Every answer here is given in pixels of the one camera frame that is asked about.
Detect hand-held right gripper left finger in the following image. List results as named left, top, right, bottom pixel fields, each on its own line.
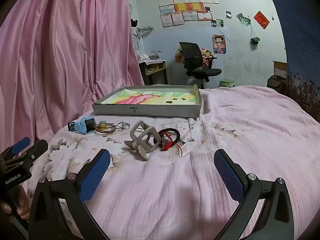
left=29, top=149, right=112, bottom=240

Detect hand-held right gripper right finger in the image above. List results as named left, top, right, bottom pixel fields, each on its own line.
left=213, top=149, right=294, bottom=240

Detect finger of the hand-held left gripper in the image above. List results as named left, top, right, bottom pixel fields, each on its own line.
left=12, top=139, right=49, bottom=170
left=0, top=137, right=31, bottom=159

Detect blue smart watch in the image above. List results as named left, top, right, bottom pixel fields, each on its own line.
left=67, top=116, right=97, bottom=133

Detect beige hair claw clip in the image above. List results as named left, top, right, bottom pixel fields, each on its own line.
left=124, top=120, right=162, bottom=161

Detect red braided bracelet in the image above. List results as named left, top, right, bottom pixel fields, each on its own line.
left=160, top=131, right=185, bottom=157

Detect black hair tie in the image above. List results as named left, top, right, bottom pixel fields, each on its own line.
left=153, top=128, right=181, bottom=150

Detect grey cardboard box tray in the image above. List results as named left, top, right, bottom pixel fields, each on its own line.
left=92, top=84, right=203, bottom=118

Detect person's left hand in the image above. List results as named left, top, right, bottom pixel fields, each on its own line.
left=0, top=184, right=32, bottom=220

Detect pink floral blanket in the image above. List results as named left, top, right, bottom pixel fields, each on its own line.
left=22, top=85, right=320, bottom=240

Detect coloured drawing paper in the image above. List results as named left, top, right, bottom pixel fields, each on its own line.
left=102, top=87, right=200, bottom=105

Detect pink curtain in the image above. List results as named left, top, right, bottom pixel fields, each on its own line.
left=0, top=0, right=145, bottom=150

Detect wooden cabinet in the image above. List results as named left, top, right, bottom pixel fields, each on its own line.
left=272, top=60, right=288, bottom=79

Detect wooden desk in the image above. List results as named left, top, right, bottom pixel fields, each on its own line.
left=138, top=59, right=168, bottom=85

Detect colourful cartoon hanging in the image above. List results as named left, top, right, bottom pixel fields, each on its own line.
left=174, top=44, right=215, bottom=68

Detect black office chair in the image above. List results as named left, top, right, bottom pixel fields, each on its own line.
left=179, top=42, right=222, bottom=89

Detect stack of books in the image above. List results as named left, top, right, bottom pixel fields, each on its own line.
left=139, top=52, right=163, bottom=61

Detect blue printed curtain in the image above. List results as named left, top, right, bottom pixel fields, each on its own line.
left=268, top=0, right=320, bottom=123

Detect red paper square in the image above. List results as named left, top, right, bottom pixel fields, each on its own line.
left=253, top=10, right=270, bottom=30

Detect cartoon wall poster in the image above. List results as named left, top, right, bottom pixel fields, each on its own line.
left=212, top=34, right=227, bottom=55

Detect green wall photos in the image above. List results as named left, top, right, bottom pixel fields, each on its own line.
left=236, top=13, right=251, bottom=27

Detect group of wall certificates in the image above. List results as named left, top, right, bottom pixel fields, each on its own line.
left=158, top=0, right=220, bottom=28

